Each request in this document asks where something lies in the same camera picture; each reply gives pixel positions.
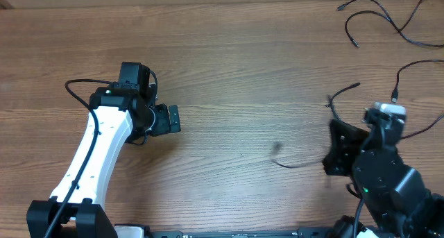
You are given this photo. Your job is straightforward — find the thin black cable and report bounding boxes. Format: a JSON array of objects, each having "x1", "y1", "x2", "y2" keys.
[
  {"x1": 270, "y1": 82, "x2": 361, "y2": 169},
  {"x1": 335, "y1": 0, "x2": 444, "y2": 49}
]

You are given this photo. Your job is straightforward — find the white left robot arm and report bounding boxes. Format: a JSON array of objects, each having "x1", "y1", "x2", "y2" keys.
[{"x1": 26, "y1": 62, "x2": 181, "y2": 238}]

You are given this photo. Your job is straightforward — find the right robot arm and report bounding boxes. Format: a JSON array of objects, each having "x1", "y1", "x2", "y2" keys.
[{"x1": 323, "y1": 105, "x2": 443, "y2": 237}]

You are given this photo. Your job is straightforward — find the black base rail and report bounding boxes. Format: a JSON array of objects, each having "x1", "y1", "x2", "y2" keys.
[{"x1": 110, "y1": 215, "x2": 395, "y2": 238}]

